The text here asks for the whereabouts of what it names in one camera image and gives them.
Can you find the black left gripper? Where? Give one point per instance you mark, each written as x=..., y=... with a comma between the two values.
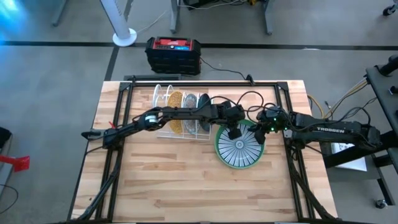
x=233, y=116

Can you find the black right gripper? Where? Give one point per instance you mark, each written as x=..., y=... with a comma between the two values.
x=275, y=119

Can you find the blue white striped plate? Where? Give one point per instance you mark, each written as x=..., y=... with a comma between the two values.
x=239, y=155

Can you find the green plate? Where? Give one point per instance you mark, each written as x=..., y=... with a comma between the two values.
x=216, y=144

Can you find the dark teal plate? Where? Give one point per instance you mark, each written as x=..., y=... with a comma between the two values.
x=204, y=99

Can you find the floral patterned plate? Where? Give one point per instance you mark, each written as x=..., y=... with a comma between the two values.
x=190, y=101

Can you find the yellow patterned plate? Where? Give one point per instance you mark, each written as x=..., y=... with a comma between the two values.
x=175, y=98

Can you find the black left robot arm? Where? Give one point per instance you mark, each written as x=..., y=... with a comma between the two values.
x=186, y=113

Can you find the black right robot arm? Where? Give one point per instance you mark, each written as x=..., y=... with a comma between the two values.
x=335, y=130

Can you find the black power adapter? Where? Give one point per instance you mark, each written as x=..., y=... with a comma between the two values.
x=249, y=79

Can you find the black red power station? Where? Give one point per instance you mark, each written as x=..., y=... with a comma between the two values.
x=172, y=59

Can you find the white paper booklet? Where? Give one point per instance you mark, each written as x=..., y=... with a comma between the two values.
x=348, y=158

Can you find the grey metal desk leg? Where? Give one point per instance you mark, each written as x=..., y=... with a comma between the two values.
x=269, y=15
x=175, y=15
x=59, y=12

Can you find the black side stand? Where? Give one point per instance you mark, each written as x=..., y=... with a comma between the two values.
x=385, y=93

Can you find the black caster wheel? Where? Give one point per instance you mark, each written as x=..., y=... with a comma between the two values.
x=388, y=11
x=381, y=203

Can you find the white tower fan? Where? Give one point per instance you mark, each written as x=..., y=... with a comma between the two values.
x=119, y=21

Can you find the red flat object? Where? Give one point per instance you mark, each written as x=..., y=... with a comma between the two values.
x=18, y=161

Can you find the grey black bin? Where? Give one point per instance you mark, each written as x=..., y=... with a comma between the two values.
x=3, y=140

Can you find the black aluminium table frame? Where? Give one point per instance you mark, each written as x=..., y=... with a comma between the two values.
x=192, y=84

